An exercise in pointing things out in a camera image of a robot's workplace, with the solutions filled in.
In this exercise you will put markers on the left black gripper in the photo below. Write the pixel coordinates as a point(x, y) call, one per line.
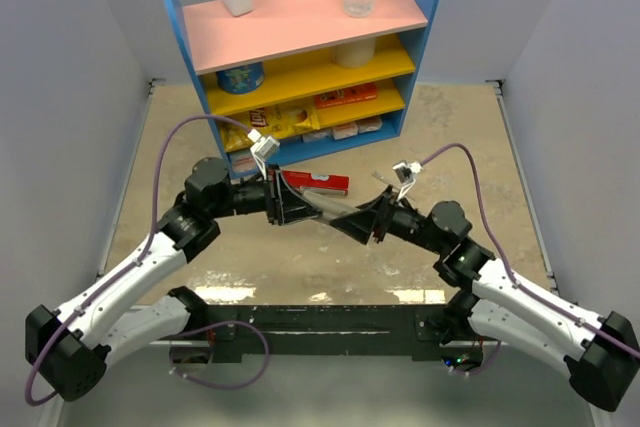
point(285, 204)

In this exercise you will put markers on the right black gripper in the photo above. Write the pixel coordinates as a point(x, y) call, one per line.
point(360, 225)

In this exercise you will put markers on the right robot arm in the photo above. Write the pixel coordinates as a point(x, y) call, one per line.
point(597, 354)

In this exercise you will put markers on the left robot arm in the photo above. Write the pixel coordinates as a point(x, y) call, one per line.
point(68, 346)

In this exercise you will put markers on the red toothpaste box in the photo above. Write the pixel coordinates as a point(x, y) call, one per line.
point(319, 183)

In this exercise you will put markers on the yellow chips bag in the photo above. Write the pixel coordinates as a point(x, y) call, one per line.
point(282, 120)

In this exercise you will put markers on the orange flat box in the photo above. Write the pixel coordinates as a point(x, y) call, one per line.
point(346, 95)

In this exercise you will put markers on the blue round tin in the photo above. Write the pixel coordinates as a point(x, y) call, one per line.
point(241, 80)

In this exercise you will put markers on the blue shelf unit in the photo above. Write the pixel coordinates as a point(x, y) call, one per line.
point(293, 41)

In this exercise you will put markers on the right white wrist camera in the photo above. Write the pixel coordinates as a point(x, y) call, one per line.
point(406, 173)

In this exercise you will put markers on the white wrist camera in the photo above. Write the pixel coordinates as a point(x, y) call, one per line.
point(262, 148)
point(406, 173)

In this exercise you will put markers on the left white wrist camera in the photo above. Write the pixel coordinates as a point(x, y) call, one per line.
point(262, 148)

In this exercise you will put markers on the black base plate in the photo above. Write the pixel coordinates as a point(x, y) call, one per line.
point(419, 332)

